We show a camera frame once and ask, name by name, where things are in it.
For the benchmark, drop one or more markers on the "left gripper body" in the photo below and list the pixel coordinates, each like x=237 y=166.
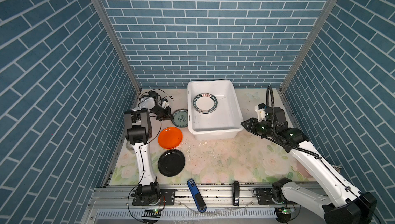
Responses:
x=160 y=113

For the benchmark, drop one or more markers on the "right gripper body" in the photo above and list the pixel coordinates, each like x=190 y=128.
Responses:
x=263 y=129

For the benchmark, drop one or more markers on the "green blue floral plate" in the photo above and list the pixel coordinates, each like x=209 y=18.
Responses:
x=180 y=118

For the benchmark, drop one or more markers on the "orange plastic plate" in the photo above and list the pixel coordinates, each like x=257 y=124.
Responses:
x=170 y=138

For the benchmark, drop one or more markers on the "green rimmed white plate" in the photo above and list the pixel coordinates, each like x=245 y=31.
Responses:
x=205 y=103

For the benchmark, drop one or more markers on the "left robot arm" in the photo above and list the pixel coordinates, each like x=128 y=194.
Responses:
x=138 y=133

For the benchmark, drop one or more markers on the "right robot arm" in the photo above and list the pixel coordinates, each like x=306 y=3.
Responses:
x=343 y=202

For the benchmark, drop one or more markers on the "white plastic bin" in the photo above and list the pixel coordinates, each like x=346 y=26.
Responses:
x=225 y=121

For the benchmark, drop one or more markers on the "black plate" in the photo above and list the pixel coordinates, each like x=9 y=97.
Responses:
x=171 y=163

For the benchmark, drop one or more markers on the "black handheld device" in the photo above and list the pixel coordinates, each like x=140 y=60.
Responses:
x=236 y=193

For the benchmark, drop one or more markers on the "blue handheld tool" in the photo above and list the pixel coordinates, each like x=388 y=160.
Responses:
x=196 y=195

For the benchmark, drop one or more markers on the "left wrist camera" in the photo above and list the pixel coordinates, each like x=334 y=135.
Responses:
x=150 y=99

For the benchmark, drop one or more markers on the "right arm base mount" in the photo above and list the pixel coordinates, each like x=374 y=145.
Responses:
x=266 y=196

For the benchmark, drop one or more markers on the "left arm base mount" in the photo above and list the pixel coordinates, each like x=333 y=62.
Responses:
x=167 y=196

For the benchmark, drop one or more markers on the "aluminium rail frame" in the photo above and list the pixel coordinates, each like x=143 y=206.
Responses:
x=113 y=204

